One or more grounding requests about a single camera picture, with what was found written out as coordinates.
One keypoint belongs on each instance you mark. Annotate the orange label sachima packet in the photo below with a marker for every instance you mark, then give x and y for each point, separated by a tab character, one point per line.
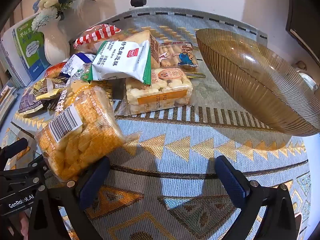
155	92

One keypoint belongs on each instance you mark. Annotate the green white book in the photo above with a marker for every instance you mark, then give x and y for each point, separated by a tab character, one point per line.
25	42

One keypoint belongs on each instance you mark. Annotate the white round object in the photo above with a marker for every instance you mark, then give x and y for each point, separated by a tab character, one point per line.
307	80

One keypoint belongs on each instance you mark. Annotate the cartoon print biscuit packet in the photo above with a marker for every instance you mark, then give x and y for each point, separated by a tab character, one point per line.
185	55

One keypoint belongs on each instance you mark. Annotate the yellow brown snack packet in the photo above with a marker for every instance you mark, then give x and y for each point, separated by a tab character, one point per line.
50	93

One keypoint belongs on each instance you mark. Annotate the stack of books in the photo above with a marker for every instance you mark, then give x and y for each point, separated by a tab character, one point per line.
7	92

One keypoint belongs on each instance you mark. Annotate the patterned woven tablecloth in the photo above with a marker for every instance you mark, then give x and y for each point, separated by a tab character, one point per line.
175	135

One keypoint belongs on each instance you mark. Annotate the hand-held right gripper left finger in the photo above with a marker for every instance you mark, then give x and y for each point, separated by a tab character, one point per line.
95	182

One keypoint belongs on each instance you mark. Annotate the white ceramic vase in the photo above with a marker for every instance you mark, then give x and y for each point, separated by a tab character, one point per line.
56	45

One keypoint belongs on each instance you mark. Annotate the purple patterned snack packet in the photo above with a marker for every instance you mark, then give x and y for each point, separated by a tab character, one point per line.
27	102

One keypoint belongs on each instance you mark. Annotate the person's left hand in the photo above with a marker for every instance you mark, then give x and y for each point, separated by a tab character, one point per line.
23	225

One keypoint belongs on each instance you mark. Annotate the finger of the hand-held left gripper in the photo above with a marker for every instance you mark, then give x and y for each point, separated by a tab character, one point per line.
15	146

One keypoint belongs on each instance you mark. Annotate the dark flat screen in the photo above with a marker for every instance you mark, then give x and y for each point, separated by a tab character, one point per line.
307	5

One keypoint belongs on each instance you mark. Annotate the red striped snack packet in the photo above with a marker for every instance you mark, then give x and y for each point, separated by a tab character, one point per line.
97	33

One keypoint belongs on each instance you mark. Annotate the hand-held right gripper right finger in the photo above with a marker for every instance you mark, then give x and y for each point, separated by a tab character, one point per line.
230	180

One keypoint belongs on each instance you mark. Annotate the small brown figurine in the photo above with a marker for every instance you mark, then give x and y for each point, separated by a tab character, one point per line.
301	65

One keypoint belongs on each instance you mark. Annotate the amber ribbed glass bowl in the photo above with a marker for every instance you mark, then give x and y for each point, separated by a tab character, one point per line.
250	80

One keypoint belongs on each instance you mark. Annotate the clear toast slice packet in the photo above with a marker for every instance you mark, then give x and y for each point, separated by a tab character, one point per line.
146	36

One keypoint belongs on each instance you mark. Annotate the white green snack packet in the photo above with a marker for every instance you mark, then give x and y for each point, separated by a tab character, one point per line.
117	62

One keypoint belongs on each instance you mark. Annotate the blue white artificial flowers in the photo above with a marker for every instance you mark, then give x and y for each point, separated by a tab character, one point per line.
47	2

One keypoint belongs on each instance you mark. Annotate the blue white snack packet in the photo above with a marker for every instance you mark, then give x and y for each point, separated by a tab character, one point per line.
75	65

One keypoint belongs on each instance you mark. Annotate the large orange barcode snack packet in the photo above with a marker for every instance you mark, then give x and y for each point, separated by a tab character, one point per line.
82	135

